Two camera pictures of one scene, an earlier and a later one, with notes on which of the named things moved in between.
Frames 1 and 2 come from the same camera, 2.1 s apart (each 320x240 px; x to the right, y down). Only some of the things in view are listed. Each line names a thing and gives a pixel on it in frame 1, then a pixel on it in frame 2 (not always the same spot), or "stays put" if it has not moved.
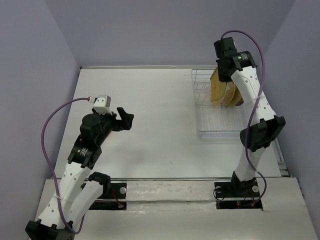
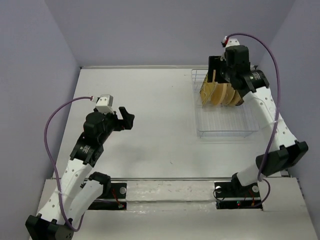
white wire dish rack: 215,122 stays put
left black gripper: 126,119 stays put
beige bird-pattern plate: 238,98 stays put
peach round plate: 229,93 to 218,93
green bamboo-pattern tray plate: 217,88 to 206,90
